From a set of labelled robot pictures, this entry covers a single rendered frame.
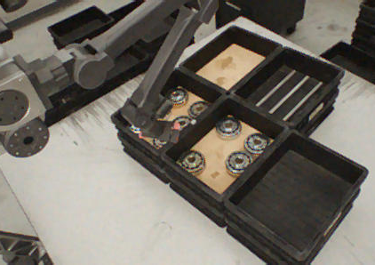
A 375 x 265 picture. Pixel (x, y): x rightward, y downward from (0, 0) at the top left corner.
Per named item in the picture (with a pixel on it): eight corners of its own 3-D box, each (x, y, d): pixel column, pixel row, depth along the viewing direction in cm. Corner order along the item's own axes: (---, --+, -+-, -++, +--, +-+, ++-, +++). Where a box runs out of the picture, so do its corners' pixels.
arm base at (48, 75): (34, 94, 93) (11, 55, 84) (62, 78, 96) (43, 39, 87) (48, 111, 88) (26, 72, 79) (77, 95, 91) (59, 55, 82)
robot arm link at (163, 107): (119, 108, 114) (134, 123, 109) (143, 80, 114) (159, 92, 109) (141, 124, 124) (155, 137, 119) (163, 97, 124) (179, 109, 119)
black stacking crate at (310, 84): (288, 147, 146) (291, 127, 137) (229, 113, 161) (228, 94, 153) (339, 92, 162) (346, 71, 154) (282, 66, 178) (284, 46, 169)
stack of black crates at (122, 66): (112, 122, 259) (98, 85, 234) (91, 100, 276) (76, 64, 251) (157, 93, 273) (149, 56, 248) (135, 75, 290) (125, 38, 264)
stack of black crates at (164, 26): (158, 93, 273) (147, 43, 239) (136, 75, 290) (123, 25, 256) (199, 68, 287) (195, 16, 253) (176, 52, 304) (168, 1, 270)
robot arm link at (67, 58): (46, 56, 88) (56, 66, 85) (83, 37, 92) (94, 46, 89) (60, 86, 95) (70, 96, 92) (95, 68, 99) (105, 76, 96)
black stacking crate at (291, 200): (298, 275, 114) (302, 260, 105) (223, 217, 129) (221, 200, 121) (361, 189, 130) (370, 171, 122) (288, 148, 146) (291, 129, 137)
